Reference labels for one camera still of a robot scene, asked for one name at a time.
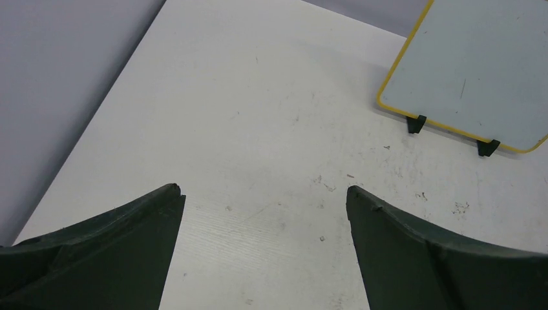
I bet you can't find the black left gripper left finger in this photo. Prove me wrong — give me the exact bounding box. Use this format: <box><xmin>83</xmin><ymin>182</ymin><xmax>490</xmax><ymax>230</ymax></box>
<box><xmin>1</xmin><ymin>183</ymin><xmax>185</xmax><ymax>309</ymax></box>

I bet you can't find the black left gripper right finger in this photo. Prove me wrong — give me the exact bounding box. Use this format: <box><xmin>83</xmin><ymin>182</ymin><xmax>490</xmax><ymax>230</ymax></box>
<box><xmin>346</xmin><ymin>186</ymin><xmax>547</xmax><ymax>309</ymax></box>

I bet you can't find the yellow framed small whiteboard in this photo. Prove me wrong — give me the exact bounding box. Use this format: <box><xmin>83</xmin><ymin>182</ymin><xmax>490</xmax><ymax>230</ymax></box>
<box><xmin>377</xmin><ymin>1</ymin><xmax>547</xmax><ymax>153</ymax></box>

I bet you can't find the black whiteboard foot left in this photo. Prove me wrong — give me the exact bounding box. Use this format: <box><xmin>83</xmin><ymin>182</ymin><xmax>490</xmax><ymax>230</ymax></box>
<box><xmin>406</xmin><ymin>115</ymin><xmax>427</xmax><ymax>134</ymax></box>

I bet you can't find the black whiteboard foot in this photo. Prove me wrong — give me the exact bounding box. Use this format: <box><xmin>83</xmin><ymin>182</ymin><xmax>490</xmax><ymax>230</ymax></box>
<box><xmin>476</xmin><ymin>139</ymin><xmax>500</xmax><ymax>157</ymax></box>
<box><xmin>406</xmin><ymin>115</ymin><xmax>427</xmax><ymax>134</ymax></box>

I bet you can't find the black whiteboard foot right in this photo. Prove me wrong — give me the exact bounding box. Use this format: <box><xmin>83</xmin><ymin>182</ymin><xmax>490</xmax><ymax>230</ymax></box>
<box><xmin>476</xmin><ymin>139</ymin><xmax>500</xmax><ymax>157</ymax></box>

